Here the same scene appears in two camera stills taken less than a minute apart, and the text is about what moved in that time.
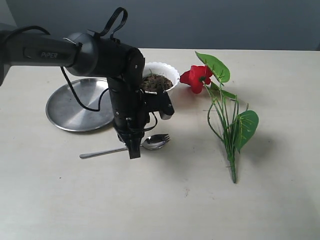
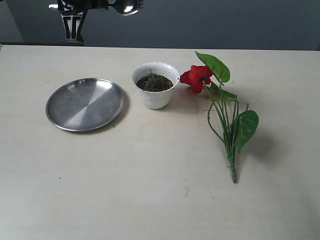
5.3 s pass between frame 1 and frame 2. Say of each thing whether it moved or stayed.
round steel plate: stayed
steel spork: moved
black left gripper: moved
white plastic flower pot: stayed
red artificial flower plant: stayed
